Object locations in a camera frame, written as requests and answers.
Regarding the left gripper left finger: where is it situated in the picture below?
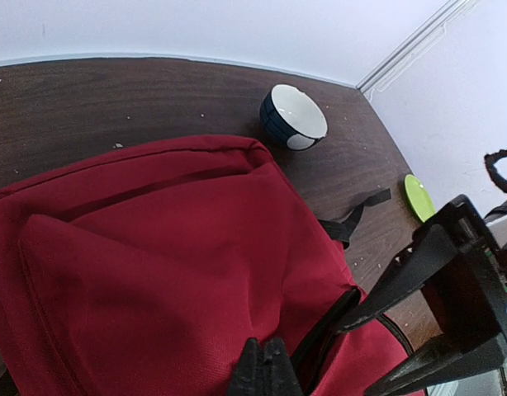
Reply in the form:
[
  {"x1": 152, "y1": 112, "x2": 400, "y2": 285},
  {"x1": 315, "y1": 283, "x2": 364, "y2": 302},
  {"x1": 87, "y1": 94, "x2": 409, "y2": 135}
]
[{"x1": 226, "y1": 337, "x2": 267, "y2": 395}]

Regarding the red backpack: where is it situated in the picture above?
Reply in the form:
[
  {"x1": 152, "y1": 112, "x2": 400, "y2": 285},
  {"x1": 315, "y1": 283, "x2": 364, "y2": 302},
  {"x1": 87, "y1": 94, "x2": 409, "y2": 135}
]
[{"x1": 0, "y1": 136, "x2": 410, "y2": 395}]

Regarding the dark blue white bowl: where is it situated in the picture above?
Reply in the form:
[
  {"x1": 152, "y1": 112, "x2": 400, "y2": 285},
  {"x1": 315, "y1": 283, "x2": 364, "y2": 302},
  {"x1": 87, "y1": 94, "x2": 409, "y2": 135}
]
[{"x1": 259, "y1": 84, "x2": 328, "y2": 152}]

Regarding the right aluminium corner post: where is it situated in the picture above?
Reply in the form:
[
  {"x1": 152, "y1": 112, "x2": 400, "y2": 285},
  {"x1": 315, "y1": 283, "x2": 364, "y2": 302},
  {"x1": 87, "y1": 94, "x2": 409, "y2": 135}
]
[{"x1": 356, "y1": 0, "x2": 479, "y2": 101}]

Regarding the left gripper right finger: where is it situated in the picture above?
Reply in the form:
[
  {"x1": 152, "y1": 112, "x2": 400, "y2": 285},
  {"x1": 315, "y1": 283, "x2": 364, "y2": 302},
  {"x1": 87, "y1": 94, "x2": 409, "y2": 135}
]
[{"x1": 263, "y1": 337, "x2": 303, "y2": 396}]

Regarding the green plate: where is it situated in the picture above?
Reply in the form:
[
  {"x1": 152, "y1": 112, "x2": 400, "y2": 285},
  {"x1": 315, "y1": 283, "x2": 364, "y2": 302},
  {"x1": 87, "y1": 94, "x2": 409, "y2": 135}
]
[{"x1": 404, "y1": 174, "x2": 436, "y2": 223}]

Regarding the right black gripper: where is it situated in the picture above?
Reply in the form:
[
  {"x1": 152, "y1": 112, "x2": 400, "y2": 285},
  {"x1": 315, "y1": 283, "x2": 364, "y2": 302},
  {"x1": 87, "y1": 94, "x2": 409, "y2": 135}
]
[{"x1": 336, "y1": 195, "x2": 507, "y2": 396}]

